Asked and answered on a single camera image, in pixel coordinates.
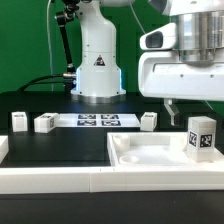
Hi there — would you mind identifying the black cable bundle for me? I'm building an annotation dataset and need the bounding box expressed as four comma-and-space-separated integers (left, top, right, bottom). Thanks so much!
17, 74, 73, 93

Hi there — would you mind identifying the white square table top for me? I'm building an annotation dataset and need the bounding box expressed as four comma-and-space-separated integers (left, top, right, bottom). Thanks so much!
107, 132, 224, 166

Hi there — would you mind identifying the white front fence bar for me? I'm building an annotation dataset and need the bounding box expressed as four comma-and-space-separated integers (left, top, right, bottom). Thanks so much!
0, 164, 224, 194

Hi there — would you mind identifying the thin white cable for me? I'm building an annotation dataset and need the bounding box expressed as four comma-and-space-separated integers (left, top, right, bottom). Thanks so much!
46, 0, 55, 92

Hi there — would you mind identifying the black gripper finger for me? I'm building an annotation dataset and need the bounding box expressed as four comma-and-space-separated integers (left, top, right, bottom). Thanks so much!
164, 98, 180, 126

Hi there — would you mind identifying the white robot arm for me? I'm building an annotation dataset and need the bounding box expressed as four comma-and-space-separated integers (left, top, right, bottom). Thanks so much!
71, 0, 224, 116

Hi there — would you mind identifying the white sheet with tags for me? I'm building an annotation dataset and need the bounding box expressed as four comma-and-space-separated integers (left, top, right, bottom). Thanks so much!
57, 113, 140, 127

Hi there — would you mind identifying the white left fence bar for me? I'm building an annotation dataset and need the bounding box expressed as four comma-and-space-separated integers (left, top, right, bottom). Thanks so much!
0, 135, 9, 164

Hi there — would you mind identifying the white fence bar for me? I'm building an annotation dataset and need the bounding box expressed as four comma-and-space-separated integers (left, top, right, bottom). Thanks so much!
0, 164, 224, 194
0, 135, 9, 164

